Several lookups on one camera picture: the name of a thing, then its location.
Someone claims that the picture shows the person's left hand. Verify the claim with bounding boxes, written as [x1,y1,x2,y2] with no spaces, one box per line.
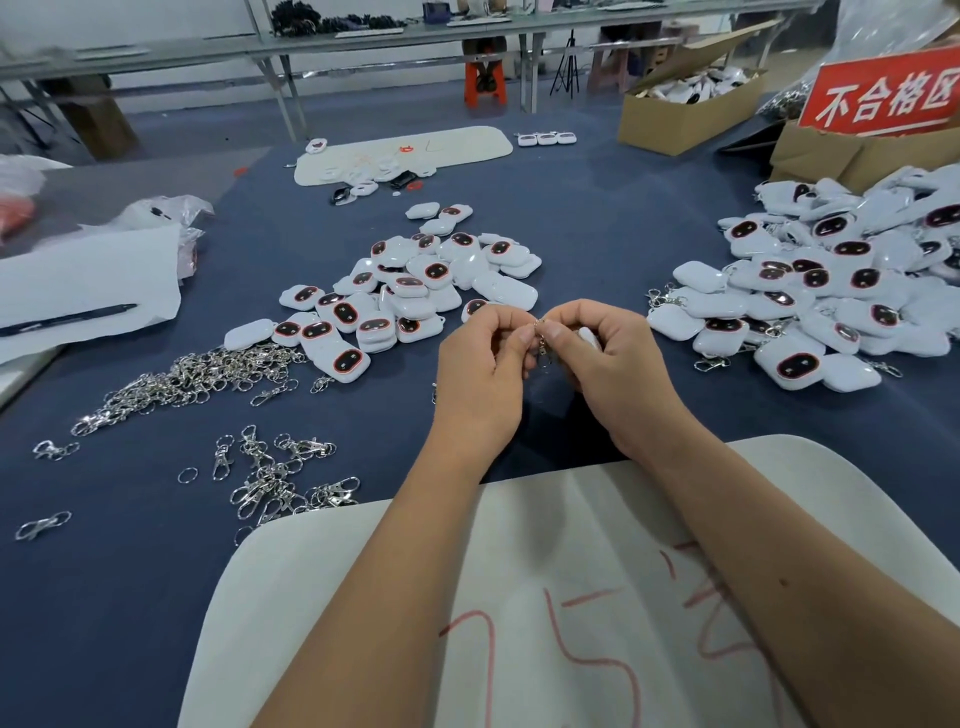
[429,304,540,474]

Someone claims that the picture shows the person's right hand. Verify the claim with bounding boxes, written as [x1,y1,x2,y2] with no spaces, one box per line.
[537,298,702,459]

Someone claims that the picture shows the person's left forearm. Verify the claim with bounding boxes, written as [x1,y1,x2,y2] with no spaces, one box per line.
[252,454,504,728]

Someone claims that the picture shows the person's right forearm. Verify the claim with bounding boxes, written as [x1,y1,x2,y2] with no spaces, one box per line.
[648,420,960,728]

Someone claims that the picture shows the white foam board red marks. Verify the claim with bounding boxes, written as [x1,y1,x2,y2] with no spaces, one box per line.
[177,435,960,728]

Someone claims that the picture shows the long white foam board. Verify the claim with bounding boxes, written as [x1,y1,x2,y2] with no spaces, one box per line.
[294,126,515,188]

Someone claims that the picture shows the open cardboard box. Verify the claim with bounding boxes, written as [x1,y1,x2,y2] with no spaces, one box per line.
[618,18,782,158]

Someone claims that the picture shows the flat brown cardboard box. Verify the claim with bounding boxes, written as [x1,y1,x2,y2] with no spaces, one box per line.
[769,120,960,189]

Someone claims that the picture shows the red plastic stool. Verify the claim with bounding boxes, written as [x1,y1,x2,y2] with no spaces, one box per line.
[463,57,509,110]

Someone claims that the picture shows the black tripod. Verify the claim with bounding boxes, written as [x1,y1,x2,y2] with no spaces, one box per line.
[549,27,582,98]

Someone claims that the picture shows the orange plastic stool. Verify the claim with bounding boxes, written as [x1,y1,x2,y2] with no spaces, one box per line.
[462,33,509,104]

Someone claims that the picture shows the red sign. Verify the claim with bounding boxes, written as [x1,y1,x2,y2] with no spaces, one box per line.
[799,45,960,137]

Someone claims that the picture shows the white paper sheet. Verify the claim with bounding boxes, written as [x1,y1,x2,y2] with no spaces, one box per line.
[0,225,185,366]

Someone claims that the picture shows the black pen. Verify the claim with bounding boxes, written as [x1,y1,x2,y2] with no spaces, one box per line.
[0,303,140,338]

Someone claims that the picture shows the large clear plastic bag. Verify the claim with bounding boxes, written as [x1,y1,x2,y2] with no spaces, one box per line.
[757,0,960,119]

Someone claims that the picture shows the orange bag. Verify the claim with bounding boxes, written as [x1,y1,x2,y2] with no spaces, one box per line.
[0,195,35,242]

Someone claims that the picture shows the white plastic bag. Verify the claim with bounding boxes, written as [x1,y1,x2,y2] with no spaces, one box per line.
[0,154,69,197]

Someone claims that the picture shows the grey metal table frame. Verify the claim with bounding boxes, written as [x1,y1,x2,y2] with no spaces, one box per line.
[0,0,824,144]

